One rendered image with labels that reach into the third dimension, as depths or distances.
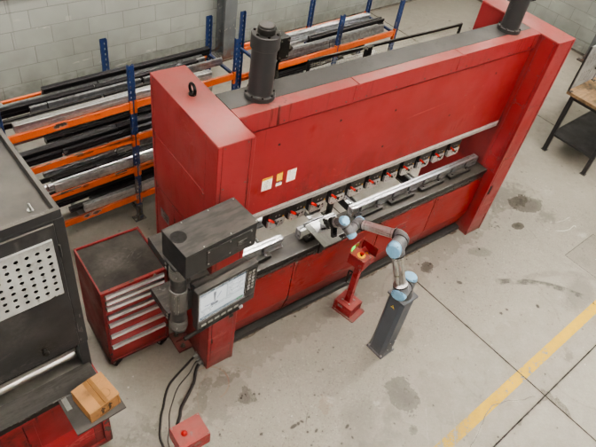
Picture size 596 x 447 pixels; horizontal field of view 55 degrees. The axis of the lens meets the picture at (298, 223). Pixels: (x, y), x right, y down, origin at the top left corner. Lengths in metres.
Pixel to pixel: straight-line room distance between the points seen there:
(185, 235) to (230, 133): 0.63
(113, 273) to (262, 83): 1.75
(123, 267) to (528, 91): 3.78
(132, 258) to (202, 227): 1.24
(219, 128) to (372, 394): 2.71
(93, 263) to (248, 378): 1.58
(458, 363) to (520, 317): 0.93
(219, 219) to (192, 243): 0.24
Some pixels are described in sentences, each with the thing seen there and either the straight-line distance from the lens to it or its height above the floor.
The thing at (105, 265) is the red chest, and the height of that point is 0.98.
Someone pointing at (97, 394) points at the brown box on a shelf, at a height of 1.09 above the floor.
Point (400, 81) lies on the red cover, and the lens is 4.31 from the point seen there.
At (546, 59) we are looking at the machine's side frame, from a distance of 5.54.
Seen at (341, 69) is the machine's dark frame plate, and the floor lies 2.30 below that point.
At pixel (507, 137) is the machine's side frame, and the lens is 5.92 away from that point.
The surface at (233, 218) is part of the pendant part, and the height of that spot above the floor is 1.95.
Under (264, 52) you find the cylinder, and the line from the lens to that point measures 3.45.
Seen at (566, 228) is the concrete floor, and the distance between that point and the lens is 7.41.
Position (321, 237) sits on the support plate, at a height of 1.00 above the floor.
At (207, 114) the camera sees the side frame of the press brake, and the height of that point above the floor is 2.30.
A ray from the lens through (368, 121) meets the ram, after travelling 4.33.
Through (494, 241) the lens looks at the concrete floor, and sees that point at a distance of 6.74.
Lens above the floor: 4.27
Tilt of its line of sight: 44 degrees down
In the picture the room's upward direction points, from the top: 11 degrees clockwise
